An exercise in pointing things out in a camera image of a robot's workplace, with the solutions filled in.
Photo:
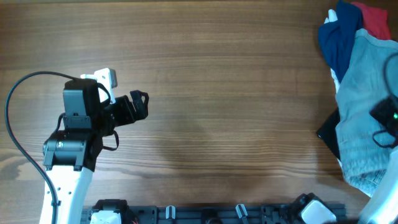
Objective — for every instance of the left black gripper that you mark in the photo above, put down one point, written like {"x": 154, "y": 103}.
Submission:
{"x": 140, "y": 108}

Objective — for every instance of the light blue denim shorts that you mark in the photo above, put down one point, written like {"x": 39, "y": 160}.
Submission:
{"x": 363, "y": 161}

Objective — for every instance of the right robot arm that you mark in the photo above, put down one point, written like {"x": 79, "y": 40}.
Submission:
{"x": 382, "y": 207}

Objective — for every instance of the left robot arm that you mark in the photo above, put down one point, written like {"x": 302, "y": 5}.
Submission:
{"x": 70, "y": 154}

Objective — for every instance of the black garment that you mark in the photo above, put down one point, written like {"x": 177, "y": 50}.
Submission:
{"x": 327, "y": 133}

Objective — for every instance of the navy blue garment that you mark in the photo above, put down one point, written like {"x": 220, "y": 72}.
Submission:
{"x": 336, "y": 38}

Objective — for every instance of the white garment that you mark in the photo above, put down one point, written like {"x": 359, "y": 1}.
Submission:
{"x": 332, "y": 17}

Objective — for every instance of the red garment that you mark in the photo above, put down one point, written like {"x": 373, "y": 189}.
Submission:
{"x": 375, "y": 21}

